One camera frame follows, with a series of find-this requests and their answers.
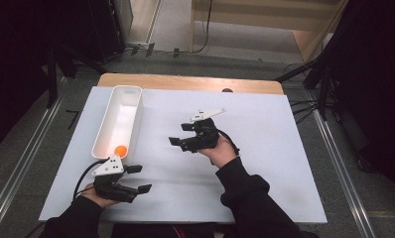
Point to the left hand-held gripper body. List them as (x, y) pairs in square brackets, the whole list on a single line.
[(109, 186)]

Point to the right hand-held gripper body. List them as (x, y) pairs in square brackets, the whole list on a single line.
[(202, 135)]

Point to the orange ball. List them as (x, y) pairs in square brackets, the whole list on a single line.
[(120, 151)]

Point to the long white plastic bin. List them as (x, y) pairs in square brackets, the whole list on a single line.
[(119, 119)]

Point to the person's left hand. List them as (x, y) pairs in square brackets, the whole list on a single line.
[(96, 198)]

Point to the person's right hand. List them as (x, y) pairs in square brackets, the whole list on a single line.
[(220, 153)]

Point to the wooden table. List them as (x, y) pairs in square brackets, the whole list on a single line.
[(185, 82)]

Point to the white board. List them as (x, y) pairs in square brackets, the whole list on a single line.
[(251, 132)]

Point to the black stand legs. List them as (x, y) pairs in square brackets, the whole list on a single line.
[(318, 76), (58, 66)]

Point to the black cabinet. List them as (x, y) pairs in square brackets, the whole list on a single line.
[(107, 26)]

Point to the light wooden furniture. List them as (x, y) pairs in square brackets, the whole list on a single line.
[(251, 15)]

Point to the metal floor rail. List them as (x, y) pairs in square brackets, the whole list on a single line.
[(20, 162), (344, 172)]

